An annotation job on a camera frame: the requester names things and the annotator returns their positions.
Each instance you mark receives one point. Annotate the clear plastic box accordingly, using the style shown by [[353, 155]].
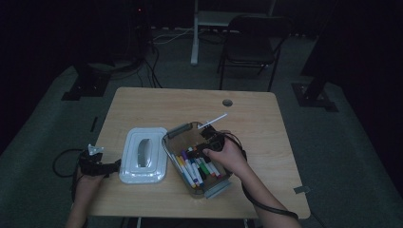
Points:
[[218, 189]]

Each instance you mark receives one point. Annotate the white plastic lid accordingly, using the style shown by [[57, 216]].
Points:
[[133, 171]]

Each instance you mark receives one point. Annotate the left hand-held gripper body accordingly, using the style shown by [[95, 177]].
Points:
[[93, 164]]

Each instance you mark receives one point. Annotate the black strip on floor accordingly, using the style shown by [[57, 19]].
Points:
[[94, 124]]

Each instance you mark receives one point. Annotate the red marker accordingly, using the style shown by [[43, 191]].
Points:
[[216, 174]]

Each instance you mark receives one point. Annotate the blue marker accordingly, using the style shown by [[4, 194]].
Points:
[[200, 181]]

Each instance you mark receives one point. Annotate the black folding chair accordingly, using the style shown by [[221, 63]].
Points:
[[250, 47]]

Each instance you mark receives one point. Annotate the person's right hand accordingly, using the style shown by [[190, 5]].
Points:
[[229, 158]]

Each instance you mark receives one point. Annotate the grey table grommet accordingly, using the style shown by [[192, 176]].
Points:
[[227, 102]]

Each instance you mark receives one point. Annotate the light green marker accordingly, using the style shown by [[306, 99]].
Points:
[[205, 168]]

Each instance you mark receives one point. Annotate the white desk frame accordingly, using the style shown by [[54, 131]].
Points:
[[195, 47]]

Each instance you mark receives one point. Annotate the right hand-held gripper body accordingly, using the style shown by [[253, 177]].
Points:
[[214, 141]]

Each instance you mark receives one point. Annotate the purple marker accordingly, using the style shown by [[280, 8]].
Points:
[[184, 154]]

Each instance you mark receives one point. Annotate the grey tape piece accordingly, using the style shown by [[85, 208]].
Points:
[[301, 190]]

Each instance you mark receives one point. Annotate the black metal stand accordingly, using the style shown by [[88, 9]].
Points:
[[313, 95]]

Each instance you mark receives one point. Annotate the black stand base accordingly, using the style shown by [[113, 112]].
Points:
[[88, 85]]

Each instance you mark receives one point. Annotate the person's left hand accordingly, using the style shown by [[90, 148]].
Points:
[[90, 183]]

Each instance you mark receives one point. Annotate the yellow marker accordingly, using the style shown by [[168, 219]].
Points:
[[181, 161]]

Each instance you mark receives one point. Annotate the dark computer tower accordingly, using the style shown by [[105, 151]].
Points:
[[139, 31]]

